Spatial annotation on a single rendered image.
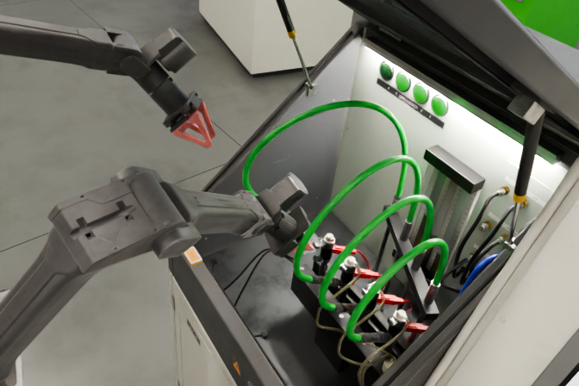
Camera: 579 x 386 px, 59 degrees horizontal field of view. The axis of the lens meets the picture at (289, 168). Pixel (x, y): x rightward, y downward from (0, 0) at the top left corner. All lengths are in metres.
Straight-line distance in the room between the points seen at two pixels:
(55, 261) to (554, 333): 0.70
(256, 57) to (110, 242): 3.50
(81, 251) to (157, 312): 1.87
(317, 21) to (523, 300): 3.42
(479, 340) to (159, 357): 1.56
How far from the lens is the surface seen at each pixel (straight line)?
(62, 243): 0.58
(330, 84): 1.36
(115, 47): 0.97
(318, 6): 4.06
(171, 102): 1.04
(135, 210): 0.58
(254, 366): 1.15
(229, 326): 1.20
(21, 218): 2.97
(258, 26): 3.89
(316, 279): 1.09
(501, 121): 1.08
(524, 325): 0.92
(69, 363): 2.34
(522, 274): 0.91
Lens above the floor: 1.94
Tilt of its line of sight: 38 degrees down
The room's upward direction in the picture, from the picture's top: 7 degrees clockwise
